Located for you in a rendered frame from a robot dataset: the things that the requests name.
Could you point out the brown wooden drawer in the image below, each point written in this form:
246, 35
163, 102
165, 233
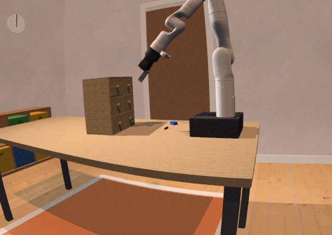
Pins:
129, 118
126, 85
127, 102
116, 104
118, 123
115, 85

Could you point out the brown wooden chest of drawers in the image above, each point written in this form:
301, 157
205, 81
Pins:
98, 115

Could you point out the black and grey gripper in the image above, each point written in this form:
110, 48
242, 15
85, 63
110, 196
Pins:
154, 52

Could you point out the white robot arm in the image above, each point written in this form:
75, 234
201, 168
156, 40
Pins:
223, 56

